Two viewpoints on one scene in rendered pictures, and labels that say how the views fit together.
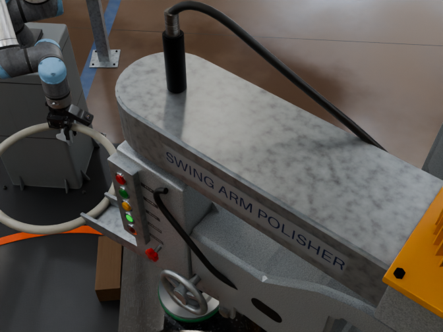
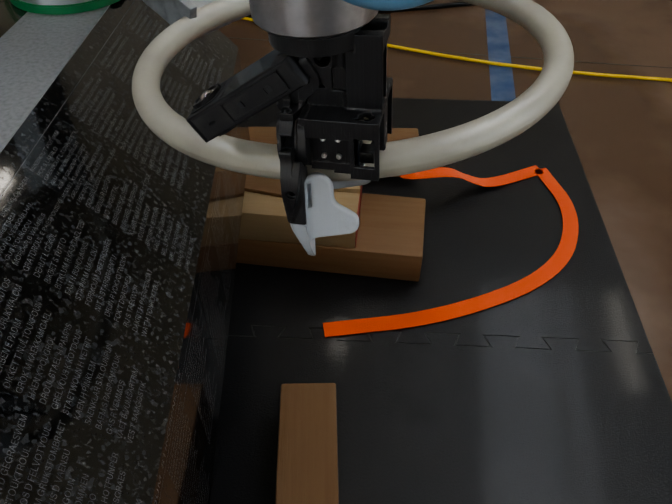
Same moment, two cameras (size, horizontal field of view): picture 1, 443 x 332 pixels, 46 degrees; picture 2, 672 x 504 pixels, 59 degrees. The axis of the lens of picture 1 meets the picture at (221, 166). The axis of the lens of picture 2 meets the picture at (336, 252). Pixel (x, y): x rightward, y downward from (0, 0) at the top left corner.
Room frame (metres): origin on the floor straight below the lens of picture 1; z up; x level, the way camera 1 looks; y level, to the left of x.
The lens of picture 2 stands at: (1.84, 0.64, 1.26)
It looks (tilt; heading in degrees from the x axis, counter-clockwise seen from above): 46 degrees down; 185
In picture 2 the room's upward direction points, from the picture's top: straight up
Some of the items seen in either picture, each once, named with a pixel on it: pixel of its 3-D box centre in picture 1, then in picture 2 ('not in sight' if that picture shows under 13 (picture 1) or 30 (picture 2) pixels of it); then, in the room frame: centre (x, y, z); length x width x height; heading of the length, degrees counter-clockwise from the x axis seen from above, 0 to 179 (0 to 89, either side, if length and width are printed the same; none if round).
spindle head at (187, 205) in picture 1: (209, 215); not in sight; (0.75, 0.03, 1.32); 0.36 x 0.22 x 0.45; 52
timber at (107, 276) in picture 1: (111, 267); (308, 461); (1.30, 0.54, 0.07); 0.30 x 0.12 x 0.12; 6
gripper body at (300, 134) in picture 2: (60, 112); (331, 94); (1.43, 0.61, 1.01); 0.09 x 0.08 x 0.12; 82
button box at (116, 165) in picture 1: (131, 201); not in sight; (0.75, 0.22, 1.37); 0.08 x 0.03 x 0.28; 52
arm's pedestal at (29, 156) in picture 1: (37, 110); not in sight; (2.05, 0.99, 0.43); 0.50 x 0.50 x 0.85; 86
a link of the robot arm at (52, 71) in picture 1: (54, 78); not in sight; (1.43, 0.59, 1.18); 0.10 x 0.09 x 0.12; 20
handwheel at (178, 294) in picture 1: (192, 282); not in sight; (0.63, 0.07, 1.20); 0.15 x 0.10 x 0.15; 52
